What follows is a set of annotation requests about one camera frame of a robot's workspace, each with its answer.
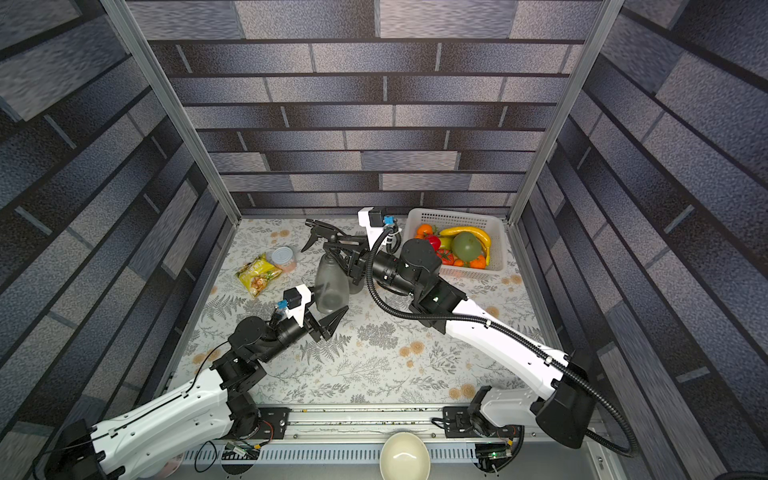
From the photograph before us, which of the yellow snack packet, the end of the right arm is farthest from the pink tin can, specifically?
the end of the right arm

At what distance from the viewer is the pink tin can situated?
40.3 inches

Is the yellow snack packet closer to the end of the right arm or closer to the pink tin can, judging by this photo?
the pink tin can

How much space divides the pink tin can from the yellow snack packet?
2 cm

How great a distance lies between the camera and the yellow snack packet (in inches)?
39.1
